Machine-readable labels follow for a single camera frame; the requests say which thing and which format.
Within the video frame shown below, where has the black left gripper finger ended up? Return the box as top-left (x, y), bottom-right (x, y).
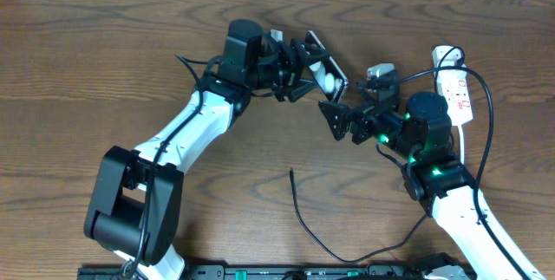
top-left (287, 79), bottom-right (317, 102)
top-left (290, 38), bottom-right (330, 70)

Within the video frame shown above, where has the black flip smartphone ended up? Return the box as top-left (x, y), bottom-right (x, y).
top-left (304, 30), bottom-right (349, 103)

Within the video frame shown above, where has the black charging cable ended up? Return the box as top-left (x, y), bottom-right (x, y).
top-left (289, 46), bottom-right (466, 265)

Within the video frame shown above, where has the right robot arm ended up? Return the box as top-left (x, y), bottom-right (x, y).
top-left (318, 70), bottom-right (542, 279)

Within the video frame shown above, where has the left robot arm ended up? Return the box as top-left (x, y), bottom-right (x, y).
top-left (83, 19), bottom-right (330, 279)

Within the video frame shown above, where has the white USB charger adapter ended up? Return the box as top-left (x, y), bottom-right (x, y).
top-left (432, 45), bottom-right (467, 79)

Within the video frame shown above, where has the white power strip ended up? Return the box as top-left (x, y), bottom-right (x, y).
top-left (437, 69), bottom-right (473, 127)

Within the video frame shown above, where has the white power strip cord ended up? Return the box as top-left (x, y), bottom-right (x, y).
top-left (457, 124), bottom-right (466, 166)

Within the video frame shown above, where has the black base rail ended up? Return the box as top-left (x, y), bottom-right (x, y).
top-left (77, 264), bottom-right (473, 280)

